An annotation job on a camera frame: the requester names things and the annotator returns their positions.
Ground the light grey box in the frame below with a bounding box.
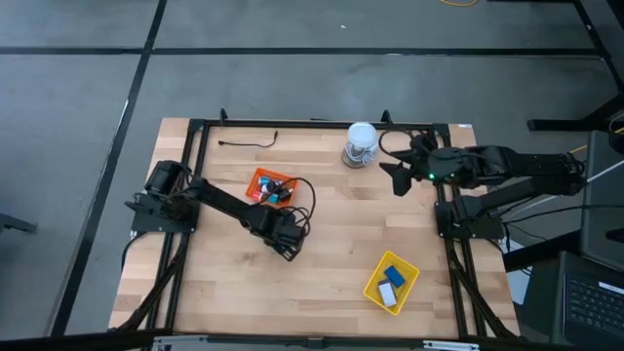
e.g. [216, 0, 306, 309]
[377, 279, 399, 308]

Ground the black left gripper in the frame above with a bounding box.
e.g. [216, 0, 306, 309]
[266, 214, 308, 262]

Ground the yellow plastic mesh basket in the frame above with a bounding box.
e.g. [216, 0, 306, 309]
[363, 250, 421, 316]

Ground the black right cable bundle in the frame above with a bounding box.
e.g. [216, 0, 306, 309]
[446, 238, 516, 338]

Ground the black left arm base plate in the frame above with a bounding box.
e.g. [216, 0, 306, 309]
[124, 194, 201, 234]

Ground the black side desk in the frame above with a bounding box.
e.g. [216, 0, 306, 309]
[579, 129, 624, 272]

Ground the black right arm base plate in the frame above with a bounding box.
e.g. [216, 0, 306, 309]
[435, 202, 504, 240]

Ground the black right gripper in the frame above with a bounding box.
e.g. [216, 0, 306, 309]
[379, 135, 462, 197]

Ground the black laptop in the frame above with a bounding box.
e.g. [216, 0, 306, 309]
[563, 272, 624, 348]

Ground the black neighbouring table leg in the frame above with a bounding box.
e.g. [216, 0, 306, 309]
[526, 0, 624, 133]

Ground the black left cable bundle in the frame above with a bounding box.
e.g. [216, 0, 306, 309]
[116, 232, 192, 332]

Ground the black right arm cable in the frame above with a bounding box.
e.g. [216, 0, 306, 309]
[377, 129, 416, 159]

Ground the white floor cable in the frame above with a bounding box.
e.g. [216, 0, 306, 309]
[506, 158, 624, 216]

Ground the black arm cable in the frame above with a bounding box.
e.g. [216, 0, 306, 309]
[377, 129, 416, 159]
[278, 176, 318, 235]

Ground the black aluminium table frame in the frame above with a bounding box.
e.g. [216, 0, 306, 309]
[145, 116, 518, 340]

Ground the black cable bundle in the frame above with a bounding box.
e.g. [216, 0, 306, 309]
[116, 232, 192, 332]
[446, 238, 516, 338]

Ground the silver metal bracket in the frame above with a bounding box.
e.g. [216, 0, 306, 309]
[150, 333, 209, 351]
[422, 339, 482, 351]

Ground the white mushroom table lamp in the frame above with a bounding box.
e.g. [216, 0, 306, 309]
[340, 121, 382, 170]

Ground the orange plastic mesh basket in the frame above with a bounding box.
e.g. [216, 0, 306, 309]
[245, 167, 299, 210]

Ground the bright blue box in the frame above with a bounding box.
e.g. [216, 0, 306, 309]
[383, 265, 407, 289]

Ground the thin black loose cable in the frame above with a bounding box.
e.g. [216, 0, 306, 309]
[217, 130, 280, 149]

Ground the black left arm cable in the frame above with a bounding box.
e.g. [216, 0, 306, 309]
[278, 176, 318, 235]

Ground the grey chair leg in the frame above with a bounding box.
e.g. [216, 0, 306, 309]
[0, 213, 39, 234]

